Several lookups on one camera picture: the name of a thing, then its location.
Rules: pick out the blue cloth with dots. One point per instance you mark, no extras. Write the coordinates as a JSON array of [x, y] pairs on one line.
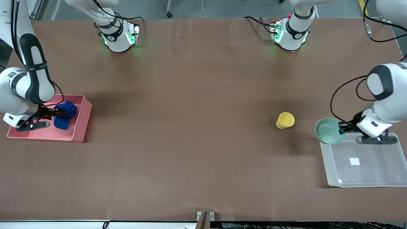
[[65, 116]]

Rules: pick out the metal table bracket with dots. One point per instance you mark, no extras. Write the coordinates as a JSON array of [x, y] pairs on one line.
[[205, 219]]

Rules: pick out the mint green bowl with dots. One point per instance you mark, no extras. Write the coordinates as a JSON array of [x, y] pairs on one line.
[[329, 132]]

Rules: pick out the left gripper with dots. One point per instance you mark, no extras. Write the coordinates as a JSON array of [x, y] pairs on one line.
[[352, 126]]

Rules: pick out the pink plastic bin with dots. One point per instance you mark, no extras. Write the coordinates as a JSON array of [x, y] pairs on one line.
[[81, 127]]

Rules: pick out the white square label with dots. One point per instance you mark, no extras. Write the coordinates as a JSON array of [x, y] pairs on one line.
[[355, 161]]

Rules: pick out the clear plastic box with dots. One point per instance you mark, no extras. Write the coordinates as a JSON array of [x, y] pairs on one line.
[[365, 171]]

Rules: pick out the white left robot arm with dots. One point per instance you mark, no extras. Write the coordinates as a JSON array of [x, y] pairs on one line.
[[391, 95]]

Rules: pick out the yellow cup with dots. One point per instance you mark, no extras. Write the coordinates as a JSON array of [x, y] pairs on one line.
[[285, 121]]

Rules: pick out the grey base connector box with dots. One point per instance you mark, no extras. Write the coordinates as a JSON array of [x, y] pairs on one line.
[[133, 33], [276, 31]]

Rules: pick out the grey leg with caster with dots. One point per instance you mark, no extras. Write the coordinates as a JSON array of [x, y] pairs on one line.
[[169, 9]]

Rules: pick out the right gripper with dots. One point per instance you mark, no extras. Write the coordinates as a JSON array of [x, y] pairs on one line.
[[44, 113]]

